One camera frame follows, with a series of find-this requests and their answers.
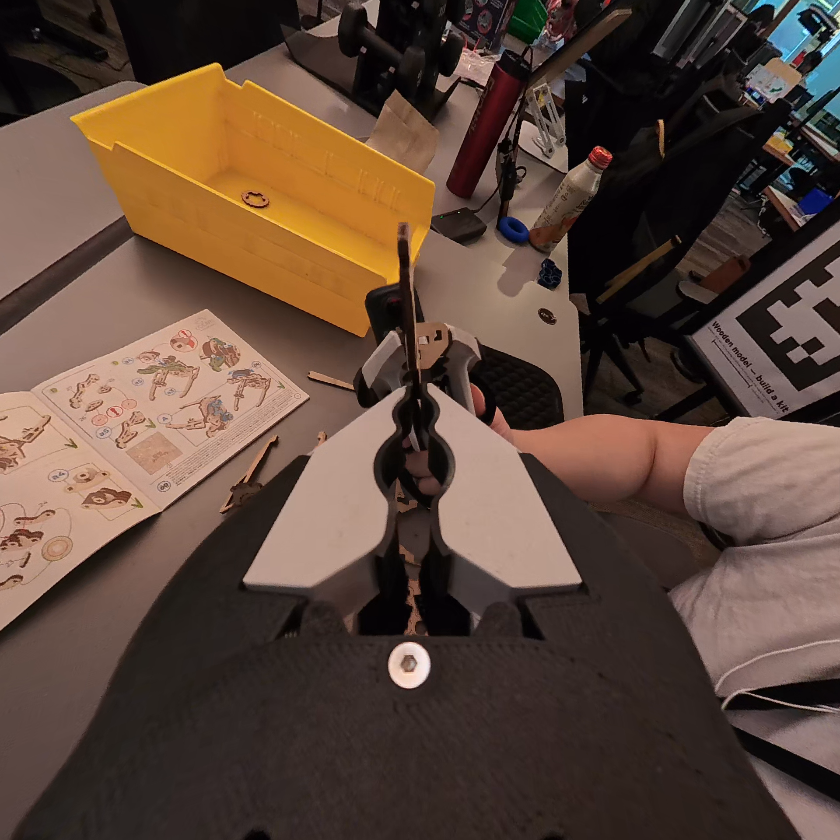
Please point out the person's right forearm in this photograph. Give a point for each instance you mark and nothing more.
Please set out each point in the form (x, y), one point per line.
(610, 459)

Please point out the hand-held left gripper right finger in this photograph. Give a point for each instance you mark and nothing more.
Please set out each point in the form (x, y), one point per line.
(499, 525)

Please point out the black and white tag sign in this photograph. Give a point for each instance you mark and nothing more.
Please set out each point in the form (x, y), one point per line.
(787, 328)

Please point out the long wooden model part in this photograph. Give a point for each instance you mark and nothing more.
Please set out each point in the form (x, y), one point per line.
(405, 295)

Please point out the green plastic bin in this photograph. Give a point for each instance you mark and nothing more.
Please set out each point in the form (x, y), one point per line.
(528, 16)

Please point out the black dumbbell rack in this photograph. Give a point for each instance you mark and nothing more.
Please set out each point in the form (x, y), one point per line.
(400, 46)

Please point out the thin wooden stick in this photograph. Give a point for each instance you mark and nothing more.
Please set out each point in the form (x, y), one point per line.
(331, 380)

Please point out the person's right hand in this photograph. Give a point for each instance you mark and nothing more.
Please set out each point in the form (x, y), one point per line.
(426, 485)

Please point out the white drink bottle red cap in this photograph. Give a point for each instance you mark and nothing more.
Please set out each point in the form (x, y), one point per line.
(568, 203)

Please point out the white folding phone stand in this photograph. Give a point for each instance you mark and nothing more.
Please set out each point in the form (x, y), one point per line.
(548, 124)

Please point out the black power bank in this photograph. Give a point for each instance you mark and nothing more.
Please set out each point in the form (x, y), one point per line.
(459, 224)

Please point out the red metal bottle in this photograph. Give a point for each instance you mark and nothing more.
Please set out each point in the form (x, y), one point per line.
(489, 124)

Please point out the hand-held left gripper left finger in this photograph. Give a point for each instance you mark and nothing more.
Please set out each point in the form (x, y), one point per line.
(328, 525)

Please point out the yellow plastic bin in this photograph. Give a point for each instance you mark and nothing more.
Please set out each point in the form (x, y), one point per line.
(164, 190)

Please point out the round table grommet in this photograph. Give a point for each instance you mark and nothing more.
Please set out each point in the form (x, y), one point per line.
(548, 316)

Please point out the illustrated instruction booklet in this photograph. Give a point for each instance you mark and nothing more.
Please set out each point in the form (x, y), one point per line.
(164, 407)

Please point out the brown paper bag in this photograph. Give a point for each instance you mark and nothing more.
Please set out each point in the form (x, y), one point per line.
(403, 134)

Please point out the black office chair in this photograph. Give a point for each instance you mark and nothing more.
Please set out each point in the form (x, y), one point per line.
(623, 197)

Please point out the wooden lever part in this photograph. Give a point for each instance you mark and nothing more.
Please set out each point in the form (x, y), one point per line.
(253, 472)

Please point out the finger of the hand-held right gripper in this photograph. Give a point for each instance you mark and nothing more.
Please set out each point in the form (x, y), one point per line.
(467, 344)
(377, 367)

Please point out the person's white shirt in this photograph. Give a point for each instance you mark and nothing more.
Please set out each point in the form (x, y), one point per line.
(774, 558)

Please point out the black quilted wrist rest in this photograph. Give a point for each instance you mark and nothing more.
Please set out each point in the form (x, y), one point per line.
(525, 387)

